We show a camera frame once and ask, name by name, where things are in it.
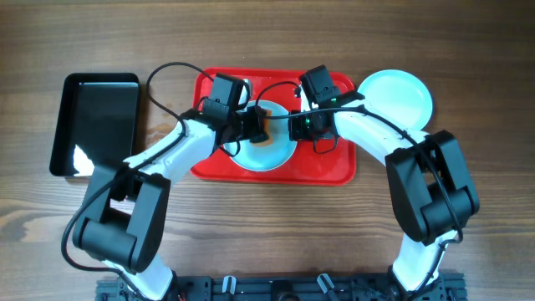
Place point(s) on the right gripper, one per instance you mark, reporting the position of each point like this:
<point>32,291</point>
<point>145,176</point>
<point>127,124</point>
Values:
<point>297,131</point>

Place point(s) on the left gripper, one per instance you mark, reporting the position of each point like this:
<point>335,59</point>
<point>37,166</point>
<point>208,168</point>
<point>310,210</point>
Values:
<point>258,119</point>

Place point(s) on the light blue plate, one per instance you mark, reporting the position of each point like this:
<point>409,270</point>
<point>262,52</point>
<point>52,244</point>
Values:
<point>399,95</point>
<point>264,158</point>

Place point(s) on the green and orange sponge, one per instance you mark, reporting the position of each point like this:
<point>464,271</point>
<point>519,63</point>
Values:
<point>263,143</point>

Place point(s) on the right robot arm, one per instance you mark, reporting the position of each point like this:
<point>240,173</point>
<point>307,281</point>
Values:
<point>432,193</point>

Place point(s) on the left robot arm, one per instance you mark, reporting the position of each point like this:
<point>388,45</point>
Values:
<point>122,217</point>

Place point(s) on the red plastic tray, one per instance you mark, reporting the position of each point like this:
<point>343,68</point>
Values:
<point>310,164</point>

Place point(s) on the black rectangular container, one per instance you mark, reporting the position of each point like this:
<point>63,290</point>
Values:
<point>97,122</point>

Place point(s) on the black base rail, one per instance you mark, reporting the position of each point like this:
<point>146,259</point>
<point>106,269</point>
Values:
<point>364,286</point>

